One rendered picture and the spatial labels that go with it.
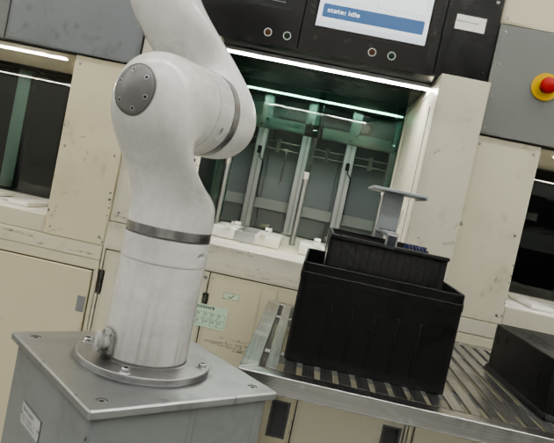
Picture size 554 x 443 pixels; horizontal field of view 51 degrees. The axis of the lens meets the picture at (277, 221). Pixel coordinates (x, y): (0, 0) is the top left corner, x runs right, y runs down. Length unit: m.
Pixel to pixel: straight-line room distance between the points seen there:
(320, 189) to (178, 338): 1.65
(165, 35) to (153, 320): 0.40
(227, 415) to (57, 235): 0.95
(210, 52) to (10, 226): 0.98
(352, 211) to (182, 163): 1.71
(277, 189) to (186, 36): 1.59
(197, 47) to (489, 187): 0.92
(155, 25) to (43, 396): 0.52
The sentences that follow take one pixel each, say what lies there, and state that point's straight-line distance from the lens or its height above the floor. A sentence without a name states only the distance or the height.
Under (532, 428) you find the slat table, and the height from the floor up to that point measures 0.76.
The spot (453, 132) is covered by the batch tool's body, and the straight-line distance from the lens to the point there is 1.50.
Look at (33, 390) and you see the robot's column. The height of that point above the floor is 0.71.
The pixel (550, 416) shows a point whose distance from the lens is 1.10.
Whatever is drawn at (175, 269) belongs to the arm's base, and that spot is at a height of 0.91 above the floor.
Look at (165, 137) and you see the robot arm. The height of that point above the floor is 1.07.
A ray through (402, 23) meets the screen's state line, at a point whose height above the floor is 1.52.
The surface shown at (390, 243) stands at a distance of 1.00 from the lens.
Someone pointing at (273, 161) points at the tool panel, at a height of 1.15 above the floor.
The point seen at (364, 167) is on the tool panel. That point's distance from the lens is 2.40.
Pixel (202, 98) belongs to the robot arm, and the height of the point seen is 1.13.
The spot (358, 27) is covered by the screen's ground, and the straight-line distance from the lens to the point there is 1.56.
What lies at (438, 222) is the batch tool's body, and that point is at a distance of 1.48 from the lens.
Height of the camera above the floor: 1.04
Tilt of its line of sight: 3 degrees down
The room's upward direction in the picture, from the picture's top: 12 degrees clockwise
